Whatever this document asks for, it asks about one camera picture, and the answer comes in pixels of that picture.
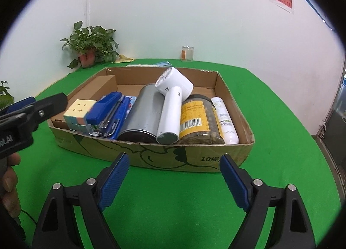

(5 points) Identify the pastel rubik's cube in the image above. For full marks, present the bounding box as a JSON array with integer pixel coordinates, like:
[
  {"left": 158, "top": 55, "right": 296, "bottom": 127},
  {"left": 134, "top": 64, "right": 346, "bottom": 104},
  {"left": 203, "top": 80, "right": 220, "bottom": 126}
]
[{"left": 63, "top": 99, "right": 96, "bottom": 135}]

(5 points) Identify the blue stapler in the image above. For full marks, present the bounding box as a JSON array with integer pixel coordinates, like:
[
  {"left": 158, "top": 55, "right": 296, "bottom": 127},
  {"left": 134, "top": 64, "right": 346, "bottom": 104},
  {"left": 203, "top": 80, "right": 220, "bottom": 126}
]
[{"left": 86, "top": 91, "right": 131, "bottom": 140}]

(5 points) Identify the colourful anime picture box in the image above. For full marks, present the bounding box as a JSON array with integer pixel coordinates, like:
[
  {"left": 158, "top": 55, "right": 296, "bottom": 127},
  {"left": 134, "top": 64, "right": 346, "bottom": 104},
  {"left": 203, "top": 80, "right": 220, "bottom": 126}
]
[{"left": 126, "top": 96, "right": 137, "bottom": 115}]

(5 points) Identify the silver metal canister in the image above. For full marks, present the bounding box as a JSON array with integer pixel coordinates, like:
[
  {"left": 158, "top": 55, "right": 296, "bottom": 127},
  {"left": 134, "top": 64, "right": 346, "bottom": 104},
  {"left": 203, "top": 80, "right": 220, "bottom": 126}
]
[{"left": 117, "top": 84, "right": 164, "bottom": 143}]

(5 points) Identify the white spray bottle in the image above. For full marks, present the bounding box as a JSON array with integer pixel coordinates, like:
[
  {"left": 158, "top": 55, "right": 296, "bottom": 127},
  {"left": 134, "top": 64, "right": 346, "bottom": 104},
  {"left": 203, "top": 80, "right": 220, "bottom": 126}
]
[{"left": 211, "top": 97, "right": 239, "bottom": 145}]

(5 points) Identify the white handheld fan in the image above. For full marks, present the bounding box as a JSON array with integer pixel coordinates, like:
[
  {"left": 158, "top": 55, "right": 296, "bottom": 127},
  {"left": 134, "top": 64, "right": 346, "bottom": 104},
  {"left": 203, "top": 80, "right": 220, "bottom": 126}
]
[{"left": 155, "top": 67, "right": 194, "bottom": 145}]

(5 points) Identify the yellow label food jar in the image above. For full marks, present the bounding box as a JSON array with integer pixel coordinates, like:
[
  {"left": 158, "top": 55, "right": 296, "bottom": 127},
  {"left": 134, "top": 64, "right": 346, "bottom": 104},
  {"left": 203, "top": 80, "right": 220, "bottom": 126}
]
[{"left": 179, "top": 94, "right": 225, "bottom": 145}]

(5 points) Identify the large cardboard box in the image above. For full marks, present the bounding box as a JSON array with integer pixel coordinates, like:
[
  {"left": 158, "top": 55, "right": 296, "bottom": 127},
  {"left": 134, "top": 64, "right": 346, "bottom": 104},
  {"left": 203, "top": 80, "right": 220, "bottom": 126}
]
[{"left": 50, "top": 67, "right": 255, "bottom": 172}]

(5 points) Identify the person's left hand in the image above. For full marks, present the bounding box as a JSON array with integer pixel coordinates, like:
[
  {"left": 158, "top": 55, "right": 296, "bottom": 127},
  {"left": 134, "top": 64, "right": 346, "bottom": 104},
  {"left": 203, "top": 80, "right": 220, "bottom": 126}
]
[{"left": 1, "top": 153, "right": 21, "bottom": 218}]

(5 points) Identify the large potted green plant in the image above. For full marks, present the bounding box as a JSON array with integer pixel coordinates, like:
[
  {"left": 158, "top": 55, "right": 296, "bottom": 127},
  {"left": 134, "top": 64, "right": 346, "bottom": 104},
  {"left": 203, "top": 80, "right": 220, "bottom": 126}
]
[{"left": 0, "top": 81, "right": 15, "bottom": 109}]

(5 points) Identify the small potted green plant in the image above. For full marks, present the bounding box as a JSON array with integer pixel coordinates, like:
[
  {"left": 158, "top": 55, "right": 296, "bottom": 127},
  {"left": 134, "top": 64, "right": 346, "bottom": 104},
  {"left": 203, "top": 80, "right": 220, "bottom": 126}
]
[{"left": 60, "top": 21, "right": 119, "bottom": 69}]

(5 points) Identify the yellow cloth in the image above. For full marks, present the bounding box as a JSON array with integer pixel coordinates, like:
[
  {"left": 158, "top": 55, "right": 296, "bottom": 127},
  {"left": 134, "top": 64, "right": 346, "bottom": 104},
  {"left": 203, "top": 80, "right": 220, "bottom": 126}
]
[{"left": 115, "top": 54, "right": 135, "bottom": 63}]

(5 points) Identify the blue white packet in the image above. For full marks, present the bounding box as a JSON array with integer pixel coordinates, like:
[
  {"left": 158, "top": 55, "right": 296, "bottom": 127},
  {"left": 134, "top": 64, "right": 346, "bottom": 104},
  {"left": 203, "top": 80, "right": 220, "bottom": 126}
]
[{"left": 126, "top": 61, "right": 172, "bottom": 68}]

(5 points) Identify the black thin cable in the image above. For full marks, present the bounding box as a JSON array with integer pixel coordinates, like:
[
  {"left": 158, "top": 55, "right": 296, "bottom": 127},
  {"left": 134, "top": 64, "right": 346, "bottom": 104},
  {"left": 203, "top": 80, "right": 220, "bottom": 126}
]
[{"left": 16, "top": 209, "right": 37, "bottom": 225}]

